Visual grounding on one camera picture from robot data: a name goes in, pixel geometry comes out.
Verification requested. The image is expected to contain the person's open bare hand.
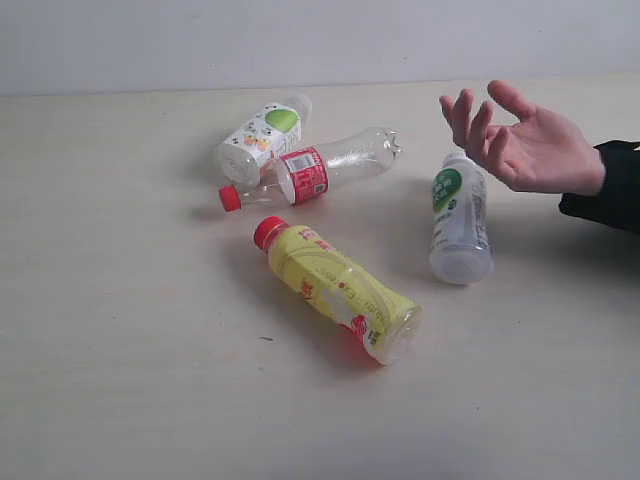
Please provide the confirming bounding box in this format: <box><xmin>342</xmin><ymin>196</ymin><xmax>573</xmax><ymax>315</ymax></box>
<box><xmin>439</xmin><ymin>80</ymin><xmax>605</xmax><ymax>196</ymax></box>

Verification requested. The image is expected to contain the frosted bottle green round label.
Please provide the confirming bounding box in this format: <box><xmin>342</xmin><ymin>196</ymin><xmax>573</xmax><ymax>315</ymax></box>
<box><xmin>429</xmin><ymin>152</ymin><xmax>493</xmax><ymax>286</ymax></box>

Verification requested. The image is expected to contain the yellow label bottle red cap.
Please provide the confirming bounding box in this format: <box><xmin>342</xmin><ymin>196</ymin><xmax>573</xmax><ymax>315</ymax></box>
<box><xmin>254</xmin><ymin>216</ymin><xmax>421</xmax><ymax>365</ymax></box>

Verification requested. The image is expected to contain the black sleeved forearm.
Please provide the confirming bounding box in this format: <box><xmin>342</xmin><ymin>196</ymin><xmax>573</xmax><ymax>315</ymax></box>
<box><xmin>558</xmin><ymin>140</ymin><xmax>640</xmax><ymax>234</ymax></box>

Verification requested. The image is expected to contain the white bottle green apple label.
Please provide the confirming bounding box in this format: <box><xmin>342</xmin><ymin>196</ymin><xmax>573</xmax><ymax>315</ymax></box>
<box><xmin>216</xmin><ymin>93</ymin><xmax>312</xmax><ymax>187</ymax></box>

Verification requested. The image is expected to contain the clear cola bottle red label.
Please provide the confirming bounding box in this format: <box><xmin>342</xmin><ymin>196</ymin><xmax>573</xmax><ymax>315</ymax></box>
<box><xmin>219</xmin><ymin>127</ymin><xmax>402</xmax><ymax>212</ymax></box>

